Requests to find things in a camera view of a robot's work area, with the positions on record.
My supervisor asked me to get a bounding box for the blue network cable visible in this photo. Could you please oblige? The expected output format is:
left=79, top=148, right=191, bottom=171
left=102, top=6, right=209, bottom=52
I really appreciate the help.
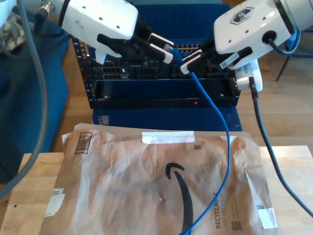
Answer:
left=163, top=43, right=232, bottom=235

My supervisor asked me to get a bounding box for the black rack server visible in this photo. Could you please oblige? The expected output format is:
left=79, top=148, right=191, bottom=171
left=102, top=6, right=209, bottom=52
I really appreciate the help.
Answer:
left=89, top=56, right=242, bottom=81

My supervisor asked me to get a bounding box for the black metal chair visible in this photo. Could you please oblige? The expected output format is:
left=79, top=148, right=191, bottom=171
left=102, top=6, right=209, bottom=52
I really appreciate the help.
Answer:
left=275, top=26, right=313, bottom=83

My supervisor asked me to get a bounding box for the camouflage cloth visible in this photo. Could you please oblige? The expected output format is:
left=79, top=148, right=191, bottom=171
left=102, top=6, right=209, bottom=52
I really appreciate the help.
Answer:
left=0, top=19, right=26, bottom=53

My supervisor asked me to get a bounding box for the blue sofa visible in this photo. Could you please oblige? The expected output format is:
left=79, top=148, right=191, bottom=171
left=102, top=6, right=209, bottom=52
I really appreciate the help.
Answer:
left=0, top=9, right=70, bottom=184

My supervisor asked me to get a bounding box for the brown paper mailer envelope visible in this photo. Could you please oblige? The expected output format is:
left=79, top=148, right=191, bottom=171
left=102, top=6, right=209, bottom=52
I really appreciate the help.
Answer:
left=40, top=123, right=279, bottom=235

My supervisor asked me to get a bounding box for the blue network switch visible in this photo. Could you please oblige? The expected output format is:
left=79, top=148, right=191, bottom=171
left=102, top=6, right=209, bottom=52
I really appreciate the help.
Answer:
left=87, top=4, right=235, bottom=58

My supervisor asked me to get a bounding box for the black rack frame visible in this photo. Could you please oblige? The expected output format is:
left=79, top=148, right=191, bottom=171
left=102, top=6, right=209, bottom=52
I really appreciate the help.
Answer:
left=72, top=36, right=243, bottom=110

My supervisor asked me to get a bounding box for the dark camera cable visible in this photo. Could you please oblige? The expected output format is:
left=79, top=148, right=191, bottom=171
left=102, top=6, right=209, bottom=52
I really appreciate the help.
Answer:
left=248, top=76, right=313, bottom=217

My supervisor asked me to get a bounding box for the grey camera cable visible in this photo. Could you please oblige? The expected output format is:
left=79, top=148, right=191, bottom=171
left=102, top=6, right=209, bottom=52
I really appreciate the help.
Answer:
left=0, top=0, right=48, bottom=200

